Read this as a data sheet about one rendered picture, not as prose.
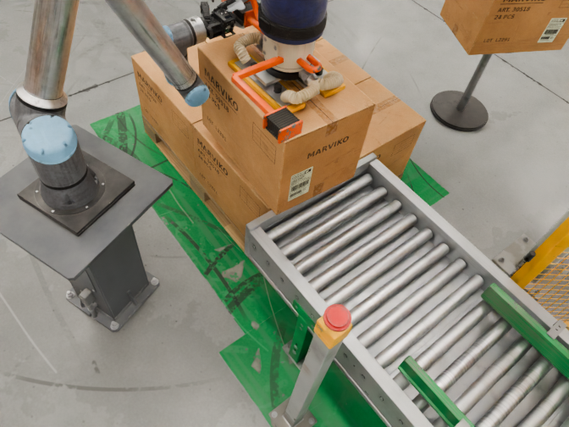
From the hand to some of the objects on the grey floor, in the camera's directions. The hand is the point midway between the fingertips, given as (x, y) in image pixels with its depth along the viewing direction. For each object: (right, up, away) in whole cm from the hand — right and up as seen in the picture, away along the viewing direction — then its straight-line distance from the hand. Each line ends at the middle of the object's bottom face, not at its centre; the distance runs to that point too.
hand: (244, 8), depth 177 cm
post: (+19, -163, +24) cm, 166 cm away
